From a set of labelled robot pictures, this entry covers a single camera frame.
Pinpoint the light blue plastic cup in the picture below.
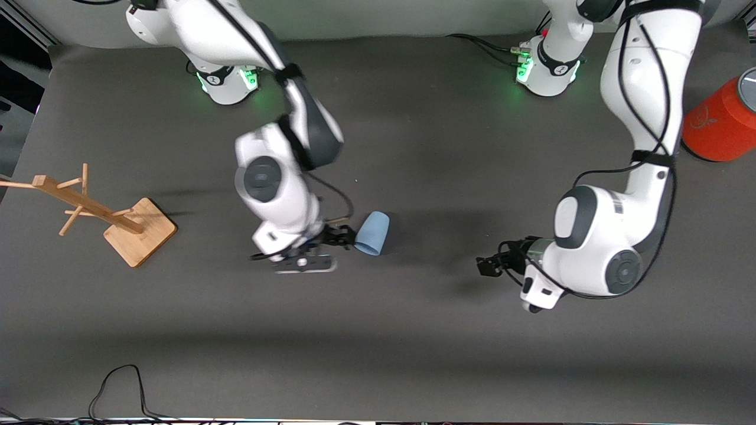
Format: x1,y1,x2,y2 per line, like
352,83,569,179
354,211,391,256

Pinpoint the grey table mat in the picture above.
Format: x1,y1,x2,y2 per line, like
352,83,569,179
0,30,756,423

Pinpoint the wooden mug tree stand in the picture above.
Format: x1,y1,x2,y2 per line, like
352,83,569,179
0,164,178,268

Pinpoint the orange can with grey lid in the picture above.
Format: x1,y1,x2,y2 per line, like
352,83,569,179
682,67,756,163

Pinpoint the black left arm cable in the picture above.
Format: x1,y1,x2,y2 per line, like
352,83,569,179
570,0,680,299

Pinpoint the black looped floor cable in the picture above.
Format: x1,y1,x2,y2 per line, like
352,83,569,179
89,364,178,421

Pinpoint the black cable along table edge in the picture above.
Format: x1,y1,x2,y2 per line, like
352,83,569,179
0,406,379,425

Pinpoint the grey aluminium frame rail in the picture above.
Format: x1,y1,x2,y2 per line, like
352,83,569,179
0,0,60,47

